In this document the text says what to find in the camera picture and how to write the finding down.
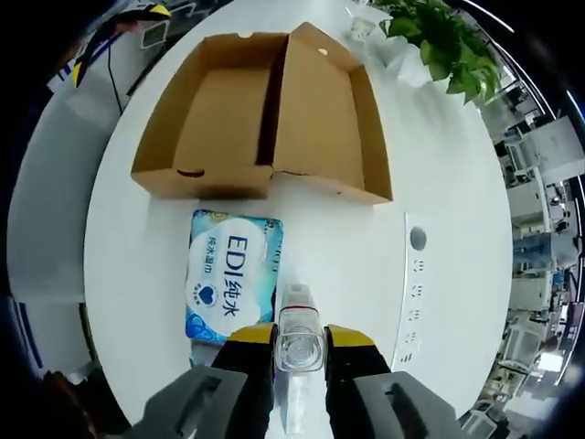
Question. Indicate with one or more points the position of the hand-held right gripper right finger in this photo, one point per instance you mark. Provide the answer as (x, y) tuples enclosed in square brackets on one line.
[(388, 407)]

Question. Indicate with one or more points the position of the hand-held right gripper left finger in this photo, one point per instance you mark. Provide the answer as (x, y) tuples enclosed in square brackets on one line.
[(205, 407)]

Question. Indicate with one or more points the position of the clear plastic bottle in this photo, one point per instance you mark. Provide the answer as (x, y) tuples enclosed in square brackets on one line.
[(299, 347)]

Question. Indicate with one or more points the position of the white blue wet wipes pack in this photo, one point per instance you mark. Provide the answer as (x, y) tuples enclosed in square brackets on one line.
[(228, 283)]

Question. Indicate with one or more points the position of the brown cardboard shoe box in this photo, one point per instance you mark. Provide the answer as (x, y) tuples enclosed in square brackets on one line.
[(320, 119)]

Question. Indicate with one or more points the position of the white table socket strip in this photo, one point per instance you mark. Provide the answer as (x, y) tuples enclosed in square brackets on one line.
[(411, 292)]

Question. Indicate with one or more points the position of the green plant in white pot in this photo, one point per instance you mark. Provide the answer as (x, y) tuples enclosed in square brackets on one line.
[(448, 41)]

